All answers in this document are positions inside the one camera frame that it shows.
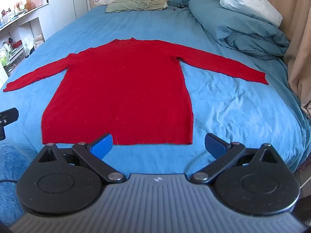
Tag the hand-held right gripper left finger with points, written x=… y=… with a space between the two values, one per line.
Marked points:
x=103 y=146

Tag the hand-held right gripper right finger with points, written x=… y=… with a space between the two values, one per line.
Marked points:
x=213 y=148

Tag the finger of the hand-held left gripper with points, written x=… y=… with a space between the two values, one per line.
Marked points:
x=9 y=115

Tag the red knit sweater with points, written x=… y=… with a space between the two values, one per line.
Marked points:
x=121 y=89

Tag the blue bed sheet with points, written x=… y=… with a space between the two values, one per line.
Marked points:
x=230 y=106

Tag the blue fluffy rug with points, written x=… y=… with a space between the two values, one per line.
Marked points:
x=11 y=160

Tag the white shelf unit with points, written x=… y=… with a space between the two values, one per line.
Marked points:
x=17 y=36

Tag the orange ornament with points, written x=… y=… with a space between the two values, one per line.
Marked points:
x=31 y=4

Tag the blue duvet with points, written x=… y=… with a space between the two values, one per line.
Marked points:
x=243 y=31

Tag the white wardrobe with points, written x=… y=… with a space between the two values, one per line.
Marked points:
x=65 y=2

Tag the beige curtain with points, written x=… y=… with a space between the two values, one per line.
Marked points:
x=298 y=48

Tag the small dark object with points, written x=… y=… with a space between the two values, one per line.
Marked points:
x=178 y=7

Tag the green pillow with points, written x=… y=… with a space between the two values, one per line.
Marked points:
x=136 y=4

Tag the white pillow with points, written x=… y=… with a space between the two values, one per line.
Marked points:
x=252 y=2

